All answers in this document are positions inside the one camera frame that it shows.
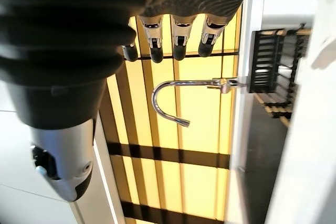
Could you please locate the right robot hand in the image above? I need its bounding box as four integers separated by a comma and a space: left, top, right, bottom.
0, 0, 260, 203

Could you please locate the black dish drying rack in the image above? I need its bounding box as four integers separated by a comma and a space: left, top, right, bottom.
248, 23, 313, 126

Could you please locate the chrome gooseneck kitchen faucet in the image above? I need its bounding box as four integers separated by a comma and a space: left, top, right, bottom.
152, 77, 247, 128

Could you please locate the yellow window blind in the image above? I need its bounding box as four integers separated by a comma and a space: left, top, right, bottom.
97, 5, 244, 224

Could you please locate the black kitchen sink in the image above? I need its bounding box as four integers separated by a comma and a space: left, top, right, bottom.
243, 94, 289, 224

